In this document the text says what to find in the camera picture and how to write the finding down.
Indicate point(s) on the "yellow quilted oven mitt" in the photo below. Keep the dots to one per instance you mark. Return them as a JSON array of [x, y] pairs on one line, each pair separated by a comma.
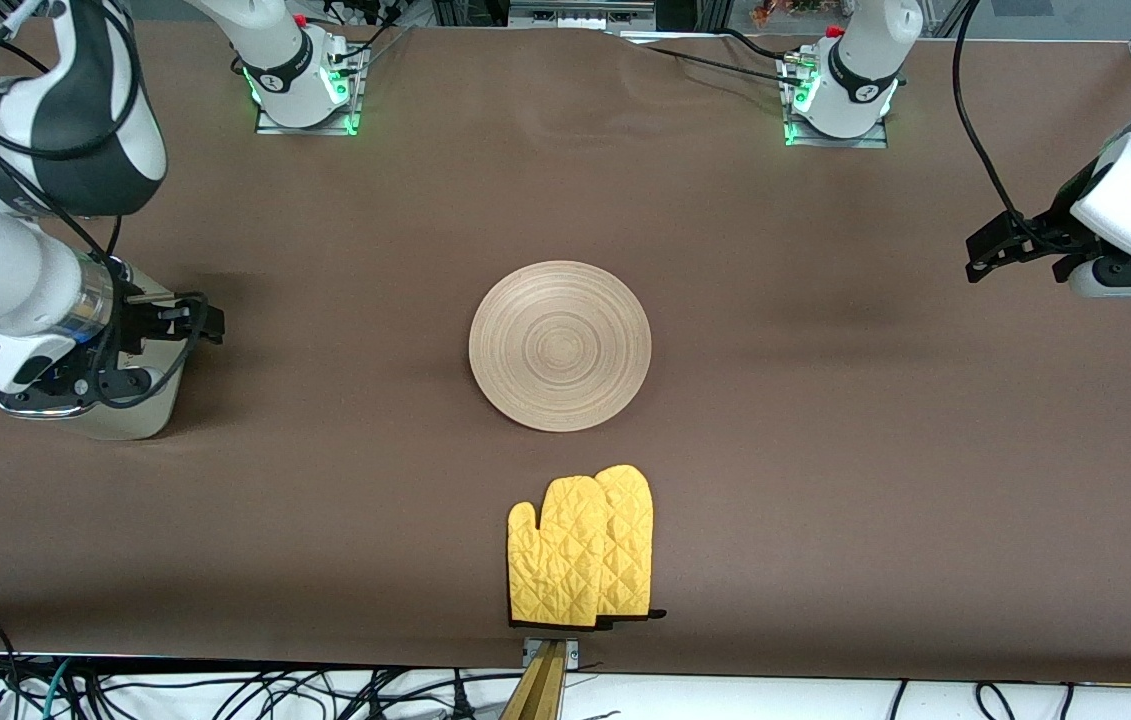
[[630, 540], [560, 560]]

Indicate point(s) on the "brown table cover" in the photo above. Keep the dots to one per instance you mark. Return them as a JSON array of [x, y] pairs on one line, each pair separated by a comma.
[[425, 200]]

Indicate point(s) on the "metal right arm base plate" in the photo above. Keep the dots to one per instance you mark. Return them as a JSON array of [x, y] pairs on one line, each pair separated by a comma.
[[270, 125]]

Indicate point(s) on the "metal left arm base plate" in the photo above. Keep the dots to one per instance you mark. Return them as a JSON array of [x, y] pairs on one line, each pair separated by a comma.
[[805, 140]]

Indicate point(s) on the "wooden post with metal bracket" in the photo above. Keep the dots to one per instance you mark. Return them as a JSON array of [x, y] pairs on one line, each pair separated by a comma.
[[543, 680]]

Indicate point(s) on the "aluminium frame rail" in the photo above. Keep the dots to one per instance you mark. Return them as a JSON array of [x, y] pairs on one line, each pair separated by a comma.
[[575, 15]]

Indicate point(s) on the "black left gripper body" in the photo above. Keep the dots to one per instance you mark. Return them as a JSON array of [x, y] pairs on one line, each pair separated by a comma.
[[1047, 229]]

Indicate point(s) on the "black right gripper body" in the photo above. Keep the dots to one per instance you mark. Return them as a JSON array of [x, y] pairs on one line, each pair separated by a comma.
[[141, 322]]

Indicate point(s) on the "cream chrome toaster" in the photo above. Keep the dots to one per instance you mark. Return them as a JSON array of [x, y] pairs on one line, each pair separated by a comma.
[[150, 418]]

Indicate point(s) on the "orange background item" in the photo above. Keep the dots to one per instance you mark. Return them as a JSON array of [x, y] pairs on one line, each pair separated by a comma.
[[775, 12]]

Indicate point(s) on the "round wooden plate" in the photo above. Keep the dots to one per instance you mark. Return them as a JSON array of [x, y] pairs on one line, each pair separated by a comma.
[[560, 345]]

